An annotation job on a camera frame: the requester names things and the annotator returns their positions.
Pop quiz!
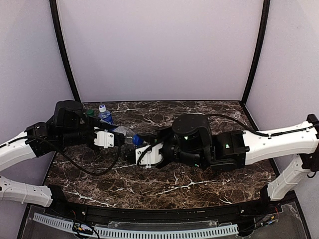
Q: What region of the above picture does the blue Pepsi bottle cap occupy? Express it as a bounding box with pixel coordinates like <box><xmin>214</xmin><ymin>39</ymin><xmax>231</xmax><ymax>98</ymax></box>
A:
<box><xmin>132</xmin><ymin>134</ymin><xmax>144</xmax><ymax>146</ymax></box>

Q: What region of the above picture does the white slotted cable duct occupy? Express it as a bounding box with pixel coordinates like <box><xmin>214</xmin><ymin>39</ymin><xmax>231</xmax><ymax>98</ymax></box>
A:
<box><xmin>33</xmin><ymin>213</ymin><xmax>238</xmax><ymax>239</ymax></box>

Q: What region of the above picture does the Pocari Sweat bottle white cap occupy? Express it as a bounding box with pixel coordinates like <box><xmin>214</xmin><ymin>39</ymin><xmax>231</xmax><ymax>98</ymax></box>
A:
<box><xmin>98</xmin><ymin>105</ymin><xmax>114</xmax><ymax>124</ymax></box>

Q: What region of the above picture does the clear plastic bottle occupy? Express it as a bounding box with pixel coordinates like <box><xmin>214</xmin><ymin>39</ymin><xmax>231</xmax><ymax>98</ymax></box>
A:
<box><xmin>234</xmin><ymin>111</ymin><xmax>241</xmax><ymax>120</ymax></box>

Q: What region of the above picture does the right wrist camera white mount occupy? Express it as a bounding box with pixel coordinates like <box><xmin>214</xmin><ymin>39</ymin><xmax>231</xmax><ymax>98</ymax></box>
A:
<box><xmin>135</xmin><ymin>143</ymin><xmax>163</xmax><ymax>168</ymax></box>

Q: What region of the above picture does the black left corner frame post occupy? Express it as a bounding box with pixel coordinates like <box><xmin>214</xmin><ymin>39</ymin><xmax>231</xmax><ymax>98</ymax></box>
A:
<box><xmin>49</xmin><ymin>0</ymin><xmax>82</xmax><ymax>103</ymax></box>

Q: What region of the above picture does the black corner frame post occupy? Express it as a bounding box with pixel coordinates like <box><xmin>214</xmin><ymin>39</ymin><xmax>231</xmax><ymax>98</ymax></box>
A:
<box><xmin>49</xmin><ymin>0</ymin><xmax>82</xmax><ymax>103</ymax></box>
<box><xmin>241</xmin><ymin>0</ymin><xmax>271</xmax><ymax>105</ymax></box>

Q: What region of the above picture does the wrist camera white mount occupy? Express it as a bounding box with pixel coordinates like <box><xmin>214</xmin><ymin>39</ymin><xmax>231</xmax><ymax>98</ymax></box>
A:
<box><xmin>135</xmin><ymin>143</ymin><xmax>163</xmax><ymax>168</ymax></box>
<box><xmin>94</xmin><ymin>131</ymin><xmax>115</xmax><ymax>149</ymax></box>

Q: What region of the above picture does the black front table rail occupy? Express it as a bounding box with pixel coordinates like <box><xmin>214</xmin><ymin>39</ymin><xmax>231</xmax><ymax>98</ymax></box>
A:
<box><xmin>48</xmin><ymin>185</ymin><xmax>283</xmax><ymax>225</ymax></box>

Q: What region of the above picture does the Pepsi bottle blue label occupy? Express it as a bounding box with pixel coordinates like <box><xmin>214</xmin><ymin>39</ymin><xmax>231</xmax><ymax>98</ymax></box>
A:
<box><xmin>113</xmin><ymin>126</ymin><xmax>137</xmax><ymax>145</ymax></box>

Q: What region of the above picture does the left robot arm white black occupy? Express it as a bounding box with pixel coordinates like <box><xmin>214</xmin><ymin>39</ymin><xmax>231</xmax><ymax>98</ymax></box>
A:
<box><xmin>0</xmin><ymin>100</ymin><xmax>125</xmax><ymax>207</ymax></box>

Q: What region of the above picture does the black right corner frame post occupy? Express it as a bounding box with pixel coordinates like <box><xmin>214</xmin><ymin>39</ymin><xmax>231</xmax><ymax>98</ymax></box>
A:
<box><xmin>241</xmin><ymin>0</ymin><xmax>271</xmax><ymax>105</ymax></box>

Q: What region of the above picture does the black left camera cable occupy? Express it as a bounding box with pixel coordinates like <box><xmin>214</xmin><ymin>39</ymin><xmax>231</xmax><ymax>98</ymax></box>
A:
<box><xmin>26</xmin><ymin>134</ymin><xmax>123</xmax><ymax>176</ymax></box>

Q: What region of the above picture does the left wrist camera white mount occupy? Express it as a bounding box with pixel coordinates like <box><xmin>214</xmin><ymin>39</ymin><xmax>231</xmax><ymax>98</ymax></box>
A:
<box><xmin>94</xmin><ymin>131</ymin><xmax>115</xmax><ymax>149</ymax></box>

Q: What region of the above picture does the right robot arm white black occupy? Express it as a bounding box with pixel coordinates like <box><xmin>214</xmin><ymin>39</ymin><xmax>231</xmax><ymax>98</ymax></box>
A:
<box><xmin>124</xmin><ymin>114</ymin><xmax>319</xmax><ymax>204</ymax></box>

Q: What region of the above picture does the Starbucks coffee bottle green cap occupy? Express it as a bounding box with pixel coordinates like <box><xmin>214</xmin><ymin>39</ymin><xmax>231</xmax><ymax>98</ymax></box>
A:
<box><xmin>86</xmin><ymin>109</ymin><xmax>95</xmax><ymax>116</ymax></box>

